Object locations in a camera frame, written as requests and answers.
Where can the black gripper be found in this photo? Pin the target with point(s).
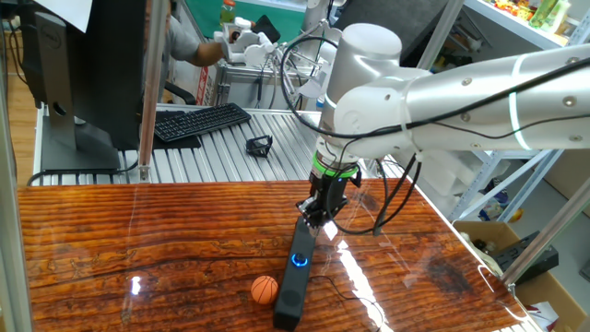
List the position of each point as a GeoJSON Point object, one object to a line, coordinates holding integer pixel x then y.
{"type": "Point", "coordinates": [332, 189]}

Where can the black speaker bar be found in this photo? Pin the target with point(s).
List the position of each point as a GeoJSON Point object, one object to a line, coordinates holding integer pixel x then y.
{"type": "Point", "coordinates": [288, 299]}

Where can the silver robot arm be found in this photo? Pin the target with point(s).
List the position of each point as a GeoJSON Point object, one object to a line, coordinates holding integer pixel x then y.
{"type": "Point", "coordinates": [369, 60]}

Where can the small black clip object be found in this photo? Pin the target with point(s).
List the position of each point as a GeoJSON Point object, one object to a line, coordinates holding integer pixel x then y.
{"type": "Point", "coordinates": [258, 146]}

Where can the small orange basketball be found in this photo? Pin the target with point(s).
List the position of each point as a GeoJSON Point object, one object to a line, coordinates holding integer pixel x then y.
{"type": "Point", "coordinates": [264, 289]}

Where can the grey metal cart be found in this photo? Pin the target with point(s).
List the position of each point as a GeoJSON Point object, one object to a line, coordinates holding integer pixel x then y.
{"type": "Point", "coordinates": [239, 87]}

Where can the black keyboard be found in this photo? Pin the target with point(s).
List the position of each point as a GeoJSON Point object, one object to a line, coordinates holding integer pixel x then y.
{"type": "Point", "coordinates": [198, 121]}

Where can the blue yellow plastic toy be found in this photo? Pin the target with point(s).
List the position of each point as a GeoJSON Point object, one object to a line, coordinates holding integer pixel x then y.
{"type": "Point", "coordinates": [495, 203]}

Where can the white plastic device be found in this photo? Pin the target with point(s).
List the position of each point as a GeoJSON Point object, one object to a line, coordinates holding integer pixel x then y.
{"type": "Point", "coordinates": [249, 46]}

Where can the black office chair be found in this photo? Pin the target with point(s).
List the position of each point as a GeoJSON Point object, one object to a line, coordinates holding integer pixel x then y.
{"type": "Point", "coordinates": [182, 94]}

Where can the wood grain table mat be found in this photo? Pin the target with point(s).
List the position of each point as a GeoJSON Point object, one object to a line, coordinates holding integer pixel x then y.
{"type": "Point", "coordinates": [138, 240]}

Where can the green board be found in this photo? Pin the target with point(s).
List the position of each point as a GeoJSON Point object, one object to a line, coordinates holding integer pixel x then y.
{"type": "Point", "coordinates": [288, 23]}

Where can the black tablet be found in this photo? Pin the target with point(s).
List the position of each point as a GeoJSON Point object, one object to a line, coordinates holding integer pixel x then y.
{"type": "Point", "coordinates": [267, 27]}

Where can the black panel board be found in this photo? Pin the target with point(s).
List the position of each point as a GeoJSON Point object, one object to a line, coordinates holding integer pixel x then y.
{"type": "Point", "coordinates": [396, 18]}

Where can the person in grey shirt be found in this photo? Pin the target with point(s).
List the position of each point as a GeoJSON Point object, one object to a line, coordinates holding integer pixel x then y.
{"type": "Point", "coordinates": [184, 41]}

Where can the drink bottle orange cap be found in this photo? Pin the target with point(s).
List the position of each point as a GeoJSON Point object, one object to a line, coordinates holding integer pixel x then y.
{"type": "Point", "coordinates": [227, 13]}

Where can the black flat device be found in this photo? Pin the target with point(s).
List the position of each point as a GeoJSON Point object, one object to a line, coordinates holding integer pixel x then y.
{"type": "Point", "coordinates": [544, 269]}

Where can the white red paper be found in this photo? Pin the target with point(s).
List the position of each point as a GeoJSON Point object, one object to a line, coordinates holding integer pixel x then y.
{"type": "Point", "coordinates": [544, 314]}

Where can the cardboard box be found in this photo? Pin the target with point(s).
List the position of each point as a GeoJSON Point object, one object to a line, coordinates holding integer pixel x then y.
{"type": "Point", "coordinates": [553, 292]}

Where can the black Dell monitor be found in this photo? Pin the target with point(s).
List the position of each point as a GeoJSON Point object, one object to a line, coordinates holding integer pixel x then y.
{"type": "Point", "coordinates": [106, 92]}

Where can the white metal shelf rack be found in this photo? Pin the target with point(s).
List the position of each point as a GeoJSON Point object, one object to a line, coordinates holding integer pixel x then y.
{"type": "Point", "coordinates": [507, 20]}

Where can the pale green bottle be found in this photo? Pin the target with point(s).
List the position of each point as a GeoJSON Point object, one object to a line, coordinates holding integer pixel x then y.
{"type": "Point", "coordinates": [560, 16]}

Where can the white paper sheet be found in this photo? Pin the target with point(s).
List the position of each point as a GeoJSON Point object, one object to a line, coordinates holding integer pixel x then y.
{"type": "Point", "coordinates": [64, 11]}

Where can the aluminium frame post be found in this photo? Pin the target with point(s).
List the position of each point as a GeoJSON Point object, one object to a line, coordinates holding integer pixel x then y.
{"type": "Point", "coordinates": [152, 92]}
{"type": "Point", "coordinates": [11, 230]}
{"type": "Point", "coordinates": [548, 237]}
{"type": "Point", "coordinates": [440, 32]}

